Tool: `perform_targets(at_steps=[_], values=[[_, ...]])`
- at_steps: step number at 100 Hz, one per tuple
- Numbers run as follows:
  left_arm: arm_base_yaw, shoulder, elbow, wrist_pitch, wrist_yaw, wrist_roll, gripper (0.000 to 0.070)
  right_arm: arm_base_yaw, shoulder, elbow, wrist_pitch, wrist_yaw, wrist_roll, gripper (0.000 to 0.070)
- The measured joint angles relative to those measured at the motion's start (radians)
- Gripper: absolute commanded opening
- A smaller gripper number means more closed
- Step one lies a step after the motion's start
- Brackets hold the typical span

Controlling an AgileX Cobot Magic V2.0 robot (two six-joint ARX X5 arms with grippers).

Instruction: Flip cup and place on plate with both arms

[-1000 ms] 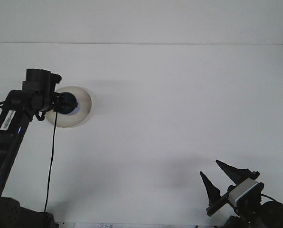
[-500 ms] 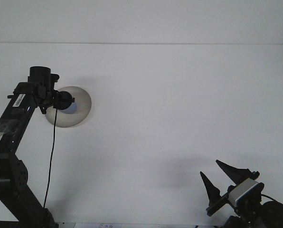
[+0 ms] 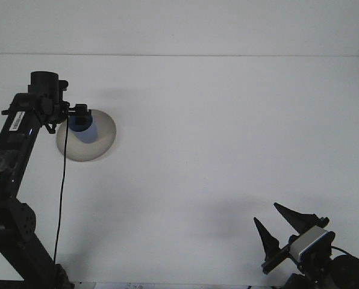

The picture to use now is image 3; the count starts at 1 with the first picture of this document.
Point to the pale blue cup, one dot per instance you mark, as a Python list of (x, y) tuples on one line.
[(89, 135)]

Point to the pale round plate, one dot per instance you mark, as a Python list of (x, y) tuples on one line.
[(104, 141)]

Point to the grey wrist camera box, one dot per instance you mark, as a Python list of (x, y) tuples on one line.
[(312, 242)]

